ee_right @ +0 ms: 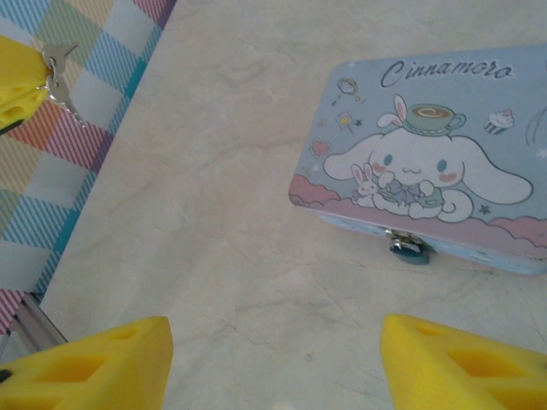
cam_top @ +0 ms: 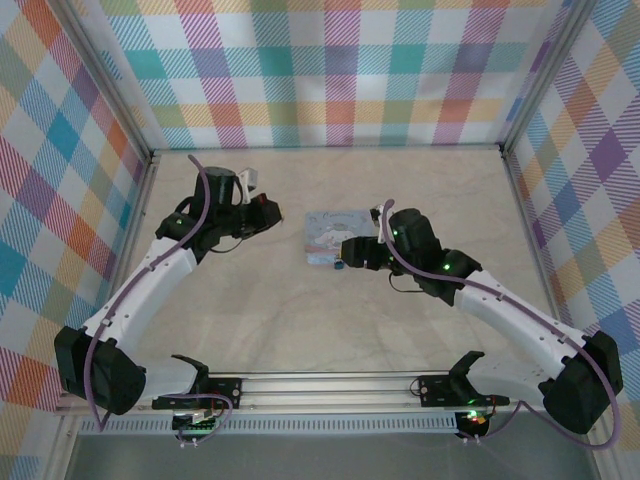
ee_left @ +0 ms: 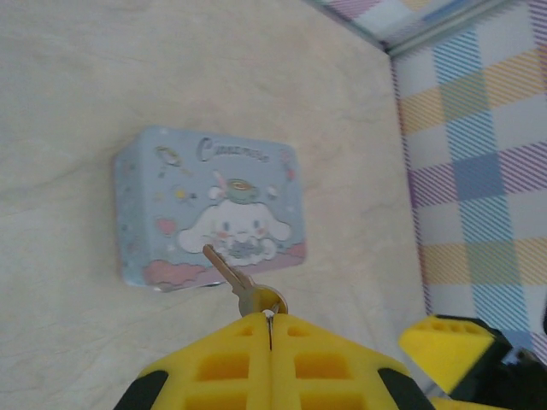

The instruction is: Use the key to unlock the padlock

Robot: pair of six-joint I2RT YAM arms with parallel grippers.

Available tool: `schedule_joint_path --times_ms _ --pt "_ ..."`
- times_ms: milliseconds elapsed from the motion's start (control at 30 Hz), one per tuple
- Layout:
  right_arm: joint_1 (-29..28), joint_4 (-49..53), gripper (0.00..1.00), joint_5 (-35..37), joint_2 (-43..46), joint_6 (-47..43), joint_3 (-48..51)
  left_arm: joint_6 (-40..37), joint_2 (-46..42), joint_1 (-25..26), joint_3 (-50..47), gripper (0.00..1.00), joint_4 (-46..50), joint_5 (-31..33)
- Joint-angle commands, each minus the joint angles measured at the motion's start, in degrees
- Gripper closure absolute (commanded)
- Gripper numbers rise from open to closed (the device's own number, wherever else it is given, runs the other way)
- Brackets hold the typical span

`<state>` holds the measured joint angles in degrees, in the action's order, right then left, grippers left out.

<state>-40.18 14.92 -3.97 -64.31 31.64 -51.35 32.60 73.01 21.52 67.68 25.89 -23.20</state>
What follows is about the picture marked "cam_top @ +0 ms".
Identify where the aluminium side rail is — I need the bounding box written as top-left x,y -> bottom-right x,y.
501,148 -> 576,341
84,152 -> 162,374

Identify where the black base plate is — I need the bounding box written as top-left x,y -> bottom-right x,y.
152,377 -> 244,410
418,372 -> 509,407

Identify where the aluminium mounting rail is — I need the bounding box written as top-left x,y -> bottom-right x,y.
54,369 -> 551,417

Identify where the right aluminium side rail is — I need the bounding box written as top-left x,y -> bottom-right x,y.
501,148 -> 576,341

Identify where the aluminium back frame rail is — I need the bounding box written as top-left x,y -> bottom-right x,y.
149,143 -> 506,154

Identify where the left aluminium frame post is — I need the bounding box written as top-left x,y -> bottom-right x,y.
62,0 -> 154,157

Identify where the slotted grey cable duct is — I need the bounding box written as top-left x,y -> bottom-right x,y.
79,417 -> 459,436

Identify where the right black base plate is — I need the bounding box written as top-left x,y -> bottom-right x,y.
418,372 -> 509,407

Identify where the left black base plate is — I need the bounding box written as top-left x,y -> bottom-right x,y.
152,377 -> 244,410

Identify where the blue cartoon print box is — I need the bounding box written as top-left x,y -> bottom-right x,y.
303,209 -> 376,269

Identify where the right circuit board with lights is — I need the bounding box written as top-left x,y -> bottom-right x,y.
459,409 -> 489,430

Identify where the left aluminium side rail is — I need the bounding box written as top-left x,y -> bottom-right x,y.
84,152 -> 162,374

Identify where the aluminium frame post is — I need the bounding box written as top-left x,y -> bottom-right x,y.
62,0 -> 154,157
499,0 -> 594,154

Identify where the left green circuit board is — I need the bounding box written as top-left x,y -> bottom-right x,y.
172,409 -> 221,435

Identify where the right aluminium frame post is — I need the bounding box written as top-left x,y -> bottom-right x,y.
499,0 -> 594,154

